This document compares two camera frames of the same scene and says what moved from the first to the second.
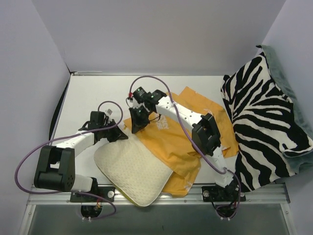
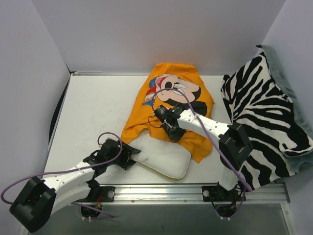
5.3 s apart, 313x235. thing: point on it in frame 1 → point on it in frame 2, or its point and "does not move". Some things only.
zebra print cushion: x=263 y=125 does not move
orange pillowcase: x=172 y=144 → x=172 y=84
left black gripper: x=113 y=132 → x=125 y=157
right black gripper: x=138 y=117 → x=174 y=133
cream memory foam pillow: x=135 y=169 → x=170 y=159
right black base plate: x=214 y=194 does not move
